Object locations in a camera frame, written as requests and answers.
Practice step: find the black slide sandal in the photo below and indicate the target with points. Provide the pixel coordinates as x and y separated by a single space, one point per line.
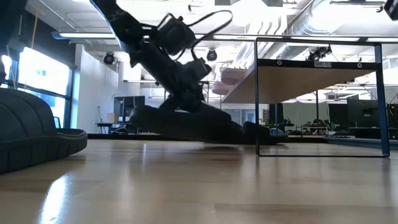
28 133
202 127

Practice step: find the dark framed screen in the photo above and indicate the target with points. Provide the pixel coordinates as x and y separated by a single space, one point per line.
57 123

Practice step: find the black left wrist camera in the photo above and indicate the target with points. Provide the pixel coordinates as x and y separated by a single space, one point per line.
174 35

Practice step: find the black ceiling spotlight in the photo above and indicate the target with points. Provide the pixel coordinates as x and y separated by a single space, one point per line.
211 55
109 58

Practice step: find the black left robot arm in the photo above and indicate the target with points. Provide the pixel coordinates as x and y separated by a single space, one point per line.
118 21

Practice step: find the wooden shelf with black frame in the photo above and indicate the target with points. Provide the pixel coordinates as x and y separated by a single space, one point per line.
311 81

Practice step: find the silver air duct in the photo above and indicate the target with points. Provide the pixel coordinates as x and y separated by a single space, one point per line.
298 25

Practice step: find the black office monitor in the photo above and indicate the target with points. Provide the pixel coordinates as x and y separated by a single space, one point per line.
129 102

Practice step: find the dark office partition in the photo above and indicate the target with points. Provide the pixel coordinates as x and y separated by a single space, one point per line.
354 118

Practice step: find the black track light cluster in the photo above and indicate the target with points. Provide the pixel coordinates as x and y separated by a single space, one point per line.
318 53

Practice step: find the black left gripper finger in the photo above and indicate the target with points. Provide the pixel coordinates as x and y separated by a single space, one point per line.
169 104
196 84

